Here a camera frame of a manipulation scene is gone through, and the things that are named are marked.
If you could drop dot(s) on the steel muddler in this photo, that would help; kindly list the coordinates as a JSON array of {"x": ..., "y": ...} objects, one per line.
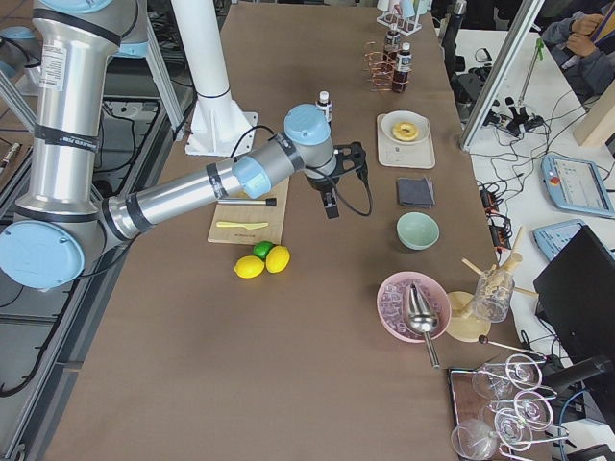
[{"x": 247, "y": 202}]

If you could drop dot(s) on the white plate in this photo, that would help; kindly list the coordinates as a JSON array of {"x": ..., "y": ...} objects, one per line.
[{"x": 390, "y": 119}]

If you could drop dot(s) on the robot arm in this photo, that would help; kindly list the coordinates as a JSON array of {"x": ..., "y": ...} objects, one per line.
[{"x": 58, "y": 230}]

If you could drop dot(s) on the glazed donut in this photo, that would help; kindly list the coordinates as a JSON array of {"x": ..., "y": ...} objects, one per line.
[{"x": 405, "y": 131}]

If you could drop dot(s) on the glass jar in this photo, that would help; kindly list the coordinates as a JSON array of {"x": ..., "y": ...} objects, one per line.
[{"x": 491, "y": 301}]

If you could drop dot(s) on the tea bottle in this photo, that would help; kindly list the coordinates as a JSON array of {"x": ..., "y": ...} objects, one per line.
[
  {"x": 401, "y": 68},
  {"x": 392, "y": 41},
  {"x": 324, "y": 103}
]

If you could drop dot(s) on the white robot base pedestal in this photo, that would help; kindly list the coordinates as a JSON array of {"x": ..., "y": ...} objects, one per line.
[{"x": 219, "y": 127}]

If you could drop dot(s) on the yellow lemon near bowl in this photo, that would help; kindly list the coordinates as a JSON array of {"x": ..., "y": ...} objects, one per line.
[{"x": 249, "y": 266}]

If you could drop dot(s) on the cream tray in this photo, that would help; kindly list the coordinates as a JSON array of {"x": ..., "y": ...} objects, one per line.
[{"x": 390, "y": 153}]

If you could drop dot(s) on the teach pendant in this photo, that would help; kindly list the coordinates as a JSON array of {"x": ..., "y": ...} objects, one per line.
[{"x": 575, "y": 185}]

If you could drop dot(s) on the green lime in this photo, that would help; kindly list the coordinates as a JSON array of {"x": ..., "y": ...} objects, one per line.
[{"x": 262, "y": 248}]

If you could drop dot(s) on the wooden stand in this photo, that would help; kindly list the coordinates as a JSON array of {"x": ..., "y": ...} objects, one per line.
[{"x": 464, "y": 326}]

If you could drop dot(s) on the grey folded cloth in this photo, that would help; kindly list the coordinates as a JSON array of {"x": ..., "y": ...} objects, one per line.
[{"x": 415, "y": 192}]

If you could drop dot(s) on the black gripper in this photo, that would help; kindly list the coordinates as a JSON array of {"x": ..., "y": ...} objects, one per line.
[{"x": 319, "y": 183}]

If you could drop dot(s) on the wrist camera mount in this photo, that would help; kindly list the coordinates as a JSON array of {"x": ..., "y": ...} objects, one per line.
[{"x": 350, "y": 158}]

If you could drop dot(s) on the wine glass rack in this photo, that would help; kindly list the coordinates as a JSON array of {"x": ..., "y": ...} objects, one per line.
[{"x": 503, "y": 408}]

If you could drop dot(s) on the black monitor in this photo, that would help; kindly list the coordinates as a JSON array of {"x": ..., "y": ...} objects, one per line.
[{"x": 576, "y": 294}]

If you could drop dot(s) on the yellow plastic knife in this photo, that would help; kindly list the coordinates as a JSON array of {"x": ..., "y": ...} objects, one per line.
[{"x": 241, "y": 225}]

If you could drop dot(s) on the pink bowl with ice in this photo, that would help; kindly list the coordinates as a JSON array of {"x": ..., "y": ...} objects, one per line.
[{"x": 391, "y": 298}]

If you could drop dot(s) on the copper wire bottle rack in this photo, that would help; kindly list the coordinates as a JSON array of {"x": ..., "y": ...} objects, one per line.
[{"x": 380, "y": 70}]

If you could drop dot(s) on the steel ice scoop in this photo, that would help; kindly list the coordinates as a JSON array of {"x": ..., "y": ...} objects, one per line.
[{"x": 422, "y": 320}]

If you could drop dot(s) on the green bowl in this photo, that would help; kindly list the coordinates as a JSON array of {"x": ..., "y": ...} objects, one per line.
[{"x": 417, "y": 231}]

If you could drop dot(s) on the yellow lemon near board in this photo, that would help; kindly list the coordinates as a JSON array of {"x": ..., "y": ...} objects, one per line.
[{"x": 277, "y": 259}]

